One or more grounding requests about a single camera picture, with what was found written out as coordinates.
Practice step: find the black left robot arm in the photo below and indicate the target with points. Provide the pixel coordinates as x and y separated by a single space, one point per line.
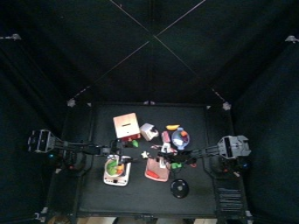
74 145

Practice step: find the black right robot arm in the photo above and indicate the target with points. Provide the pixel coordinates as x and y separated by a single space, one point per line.
210 150

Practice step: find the small green toy piece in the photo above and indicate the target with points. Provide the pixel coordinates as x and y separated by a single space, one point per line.
177 165

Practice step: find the bowl with green orange food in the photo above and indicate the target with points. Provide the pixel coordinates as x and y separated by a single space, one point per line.
114 168

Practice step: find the pink toy tray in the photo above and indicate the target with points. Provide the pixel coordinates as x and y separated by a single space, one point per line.
158 172

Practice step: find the green toy vegetable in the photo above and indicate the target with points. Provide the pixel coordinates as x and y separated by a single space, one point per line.
135 143

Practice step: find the red toy food piece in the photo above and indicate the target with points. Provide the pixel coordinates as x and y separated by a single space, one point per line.
153 174

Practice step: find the small red toy piece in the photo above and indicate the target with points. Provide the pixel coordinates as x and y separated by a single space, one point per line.
194 165

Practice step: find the small pink toy block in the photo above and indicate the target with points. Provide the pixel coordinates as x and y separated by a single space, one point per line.
166 136

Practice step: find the blue toy pot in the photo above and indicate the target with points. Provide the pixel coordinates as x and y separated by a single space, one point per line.
181 138

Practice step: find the white toy scale base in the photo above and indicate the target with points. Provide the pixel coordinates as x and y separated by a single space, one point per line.
117 178

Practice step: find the white cube toy appliance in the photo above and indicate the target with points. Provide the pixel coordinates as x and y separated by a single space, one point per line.
149 131

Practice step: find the orange toy carrot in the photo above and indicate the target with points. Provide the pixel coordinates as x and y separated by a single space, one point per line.
185 134

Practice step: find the yellow toy banana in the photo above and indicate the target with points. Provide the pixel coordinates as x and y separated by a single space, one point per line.
173 127

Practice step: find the black round disc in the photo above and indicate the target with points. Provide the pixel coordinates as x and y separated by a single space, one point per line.
179 188

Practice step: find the pink wooden toy box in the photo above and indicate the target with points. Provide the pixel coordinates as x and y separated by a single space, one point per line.
126 126

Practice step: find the grey frame corner bracket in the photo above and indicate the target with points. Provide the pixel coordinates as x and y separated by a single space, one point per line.
226 106
71 102
147 102

